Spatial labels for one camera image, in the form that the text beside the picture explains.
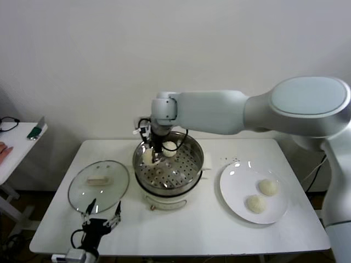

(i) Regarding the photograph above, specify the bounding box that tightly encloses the white electric cooker base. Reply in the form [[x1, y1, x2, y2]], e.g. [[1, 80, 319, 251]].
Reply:
[[124, 150, 214, 211]]

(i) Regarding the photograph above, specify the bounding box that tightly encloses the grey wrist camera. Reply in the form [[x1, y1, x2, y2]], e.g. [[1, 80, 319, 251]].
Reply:
[[133, 117, 152, 142], [51, 248, 86, 263]]

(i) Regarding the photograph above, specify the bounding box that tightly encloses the glass lid with white handle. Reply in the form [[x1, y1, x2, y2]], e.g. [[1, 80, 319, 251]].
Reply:
[[67, 160, 130, 214]]

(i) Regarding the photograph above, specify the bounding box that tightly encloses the green and grey flat tool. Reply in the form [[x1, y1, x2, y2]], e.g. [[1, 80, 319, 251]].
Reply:
[[26, 116, 46, 141]]

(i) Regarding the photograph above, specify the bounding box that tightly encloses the black cable on side table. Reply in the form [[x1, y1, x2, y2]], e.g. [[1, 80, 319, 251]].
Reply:
[[0, 116, 20, 132]]

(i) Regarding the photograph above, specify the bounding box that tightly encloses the white side table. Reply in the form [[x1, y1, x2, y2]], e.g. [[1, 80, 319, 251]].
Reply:
[[0, 122, 49, 232]]

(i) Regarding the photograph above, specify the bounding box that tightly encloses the white steamed baozi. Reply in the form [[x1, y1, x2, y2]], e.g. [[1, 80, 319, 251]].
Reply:
[[162, 141, 177, 158], [245, 194, 268, 214], [142, 148, 156, 165], [259, 179, 280, 197]]

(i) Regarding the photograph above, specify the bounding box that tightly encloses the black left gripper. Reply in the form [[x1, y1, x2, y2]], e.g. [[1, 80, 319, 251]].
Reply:
[[81, 198, 122, 247]]

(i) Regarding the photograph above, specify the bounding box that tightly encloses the black power cable with adapter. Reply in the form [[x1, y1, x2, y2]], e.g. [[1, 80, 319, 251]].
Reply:
[[305, 155, 330, 192]]

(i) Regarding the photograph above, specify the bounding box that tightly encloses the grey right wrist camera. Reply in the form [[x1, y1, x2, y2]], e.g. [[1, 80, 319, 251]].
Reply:
[[133, 117, 152, 142]]

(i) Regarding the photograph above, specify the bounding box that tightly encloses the stainless steel steamer basket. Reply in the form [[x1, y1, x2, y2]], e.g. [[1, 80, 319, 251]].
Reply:
[[133, 131, 205, 197]]

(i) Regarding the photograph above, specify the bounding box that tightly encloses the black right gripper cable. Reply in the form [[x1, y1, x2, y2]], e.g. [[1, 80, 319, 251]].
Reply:
[[175, 128, 190, 151]]

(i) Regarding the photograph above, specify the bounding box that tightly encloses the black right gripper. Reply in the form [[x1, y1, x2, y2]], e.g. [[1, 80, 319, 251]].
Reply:
[[151, 133, 165, 165]]

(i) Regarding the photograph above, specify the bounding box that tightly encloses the white round plate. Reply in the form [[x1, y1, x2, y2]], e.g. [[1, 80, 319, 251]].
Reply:
[[219, 161, 289, 225]]

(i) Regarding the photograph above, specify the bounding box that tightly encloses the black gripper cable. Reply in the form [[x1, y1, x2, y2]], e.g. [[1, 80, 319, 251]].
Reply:
[[71, 229, 86, 249], [175, 128, 190, 151]]

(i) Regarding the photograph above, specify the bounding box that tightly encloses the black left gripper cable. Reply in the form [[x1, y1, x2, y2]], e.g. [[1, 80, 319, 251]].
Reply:
[[71, 229, 86, 249]]

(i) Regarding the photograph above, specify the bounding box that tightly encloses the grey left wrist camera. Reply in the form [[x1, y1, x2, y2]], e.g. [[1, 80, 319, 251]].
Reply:
[[51, 248, 86, 263]]

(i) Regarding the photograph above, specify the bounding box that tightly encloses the bare human hand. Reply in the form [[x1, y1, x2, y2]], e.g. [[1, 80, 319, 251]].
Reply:
[[0, 142, 14, 165]]

